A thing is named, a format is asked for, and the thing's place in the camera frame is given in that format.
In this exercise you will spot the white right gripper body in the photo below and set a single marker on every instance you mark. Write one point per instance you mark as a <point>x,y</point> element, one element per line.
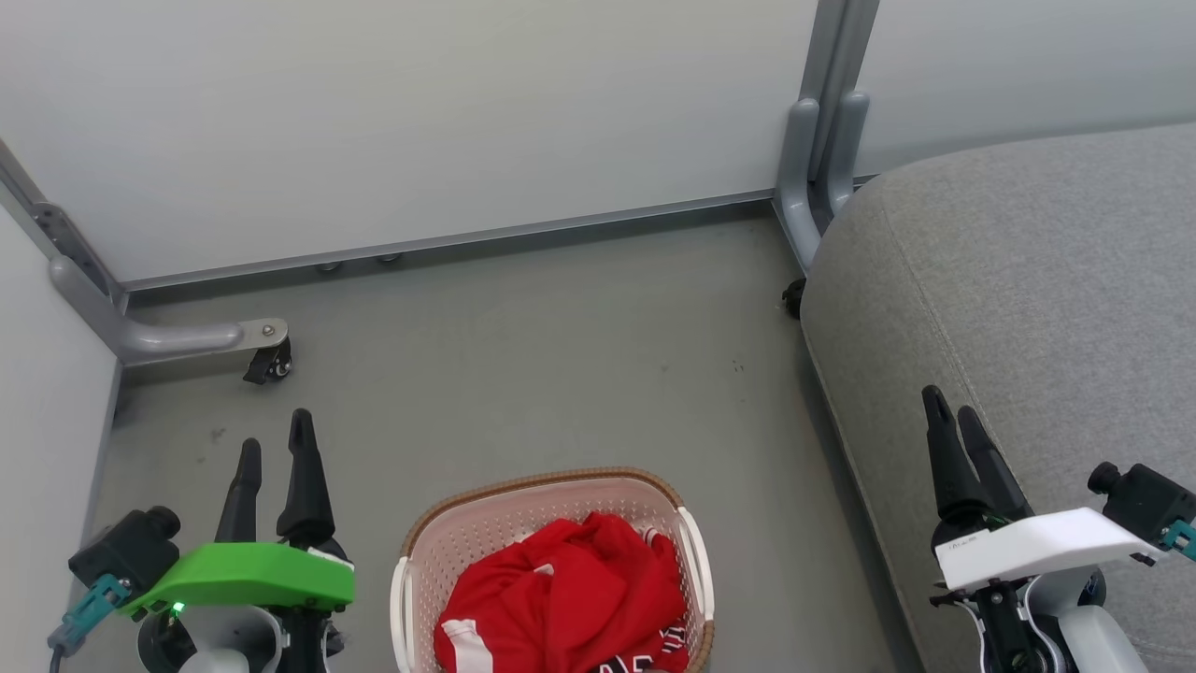
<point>1037,547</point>

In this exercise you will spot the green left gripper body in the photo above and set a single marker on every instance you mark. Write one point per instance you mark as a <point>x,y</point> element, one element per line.
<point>243,575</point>

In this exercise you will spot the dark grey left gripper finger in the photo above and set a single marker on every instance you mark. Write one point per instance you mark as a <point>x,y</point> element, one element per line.
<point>304,486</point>
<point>243,495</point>

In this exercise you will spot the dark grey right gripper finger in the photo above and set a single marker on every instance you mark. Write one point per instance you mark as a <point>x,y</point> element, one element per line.
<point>995,477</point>
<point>953,477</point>

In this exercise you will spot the red jersey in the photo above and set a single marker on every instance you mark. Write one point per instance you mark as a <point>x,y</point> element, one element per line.
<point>570,598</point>

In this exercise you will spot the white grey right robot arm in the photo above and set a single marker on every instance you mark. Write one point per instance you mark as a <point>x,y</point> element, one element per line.
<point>1084,636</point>

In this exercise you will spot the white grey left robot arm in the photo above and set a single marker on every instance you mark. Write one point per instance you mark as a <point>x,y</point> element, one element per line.
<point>224,650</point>

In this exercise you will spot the grey fabric sofa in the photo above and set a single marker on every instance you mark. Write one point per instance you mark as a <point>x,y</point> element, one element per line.
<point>1028,280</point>

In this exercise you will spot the black caster wheel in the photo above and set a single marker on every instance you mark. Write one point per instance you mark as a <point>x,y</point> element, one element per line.
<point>273,363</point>
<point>794,299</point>

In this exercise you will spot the white pink laundry basket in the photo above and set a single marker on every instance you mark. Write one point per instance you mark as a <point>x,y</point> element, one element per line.
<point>448,542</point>

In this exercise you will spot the grey curved partition leg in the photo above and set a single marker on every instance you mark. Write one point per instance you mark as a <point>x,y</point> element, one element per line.
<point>168,338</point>

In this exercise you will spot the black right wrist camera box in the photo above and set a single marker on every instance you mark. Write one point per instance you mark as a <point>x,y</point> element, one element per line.
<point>1145,500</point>

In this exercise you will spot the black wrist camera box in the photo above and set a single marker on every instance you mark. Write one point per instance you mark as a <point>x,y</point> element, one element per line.
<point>126,551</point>
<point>1145,500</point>

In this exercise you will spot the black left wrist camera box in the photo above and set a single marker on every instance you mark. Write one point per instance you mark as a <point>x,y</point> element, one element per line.
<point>126,551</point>

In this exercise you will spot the long grey partition base rail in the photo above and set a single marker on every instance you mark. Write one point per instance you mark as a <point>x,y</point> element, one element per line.
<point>448,241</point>

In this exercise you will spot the grey partition post bracket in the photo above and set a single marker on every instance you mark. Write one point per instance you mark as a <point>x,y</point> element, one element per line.
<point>794,187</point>

